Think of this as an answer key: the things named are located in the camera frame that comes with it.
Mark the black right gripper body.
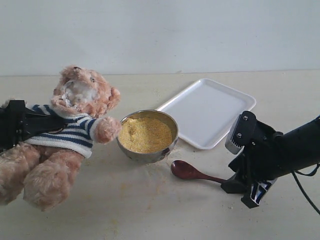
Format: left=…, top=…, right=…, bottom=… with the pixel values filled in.
left=228, top=120, right=284, bottom=182

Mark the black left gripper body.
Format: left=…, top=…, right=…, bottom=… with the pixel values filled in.
left=0, top=99, right=27, bottom=153

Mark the beige teddy bear striped sweater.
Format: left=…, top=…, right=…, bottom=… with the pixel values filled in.
left=0, top=65, right=122, bottom=211

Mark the dark red wooden spoon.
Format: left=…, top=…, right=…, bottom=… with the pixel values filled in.
left=170, top=160, right=226, bottom=184

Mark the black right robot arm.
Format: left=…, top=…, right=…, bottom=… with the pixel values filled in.
left=221, top=111, right=320, bottom=209

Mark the white rectangular plastic tray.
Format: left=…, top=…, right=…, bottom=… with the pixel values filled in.
left=157, top=78, right=256, bottom=150

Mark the steel bowl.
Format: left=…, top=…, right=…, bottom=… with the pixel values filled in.
left=116, top=109, right=179, bottom=164

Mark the yellow millet grain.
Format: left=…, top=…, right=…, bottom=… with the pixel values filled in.
left=118, top=117, right=173, bottom=154

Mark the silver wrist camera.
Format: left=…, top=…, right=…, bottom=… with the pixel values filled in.
left=225, top=110, right=257, bottom=155

